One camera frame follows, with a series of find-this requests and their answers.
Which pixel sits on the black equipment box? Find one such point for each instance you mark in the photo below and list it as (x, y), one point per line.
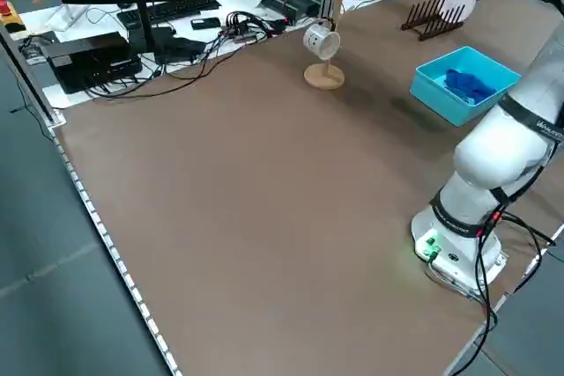
(88, 59)

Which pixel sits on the dark wooden dish rack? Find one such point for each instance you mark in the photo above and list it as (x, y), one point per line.
(423, 24)

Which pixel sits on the white mug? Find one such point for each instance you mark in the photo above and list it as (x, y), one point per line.
(321, 41)

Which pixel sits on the wooden mug stand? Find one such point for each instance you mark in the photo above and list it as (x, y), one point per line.
(325, 78)

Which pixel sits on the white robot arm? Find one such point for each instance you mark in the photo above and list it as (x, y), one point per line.
(498, 156)

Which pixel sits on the aluminium frame rail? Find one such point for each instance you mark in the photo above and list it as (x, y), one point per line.
(26, 72)

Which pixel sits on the blue square rag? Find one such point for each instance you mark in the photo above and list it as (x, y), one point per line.
(469, 85)

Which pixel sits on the black keyboard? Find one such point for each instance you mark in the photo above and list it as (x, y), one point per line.
(176, 8)

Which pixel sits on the cyan plastic box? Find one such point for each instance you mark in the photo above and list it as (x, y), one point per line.
(440, 94)

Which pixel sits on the black phone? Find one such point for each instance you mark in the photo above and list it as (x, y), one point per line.
(205, 23)

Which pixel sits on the red emergency stop button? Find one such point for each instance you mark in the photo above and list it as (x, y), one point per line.
(6, 8)

